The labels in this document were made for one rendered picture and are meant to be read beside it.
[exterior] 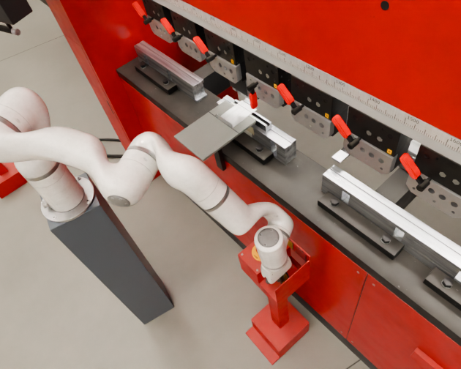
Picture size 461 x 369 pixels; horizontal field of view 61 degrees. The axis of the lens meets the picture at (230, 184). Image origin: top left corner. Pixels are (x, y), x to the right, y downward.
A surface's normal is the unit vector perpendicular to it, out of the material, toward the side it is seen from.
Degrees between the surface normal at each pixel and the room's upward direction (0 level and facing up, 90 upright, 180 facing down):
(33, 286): 0
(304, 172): 0
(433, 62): 90
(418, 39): 90
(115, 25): 90
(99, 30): 90
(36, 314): 0
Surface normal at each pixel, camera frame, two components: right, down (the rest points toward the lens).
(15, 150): 0.19, 0.69
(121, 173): 0.06, -0.58
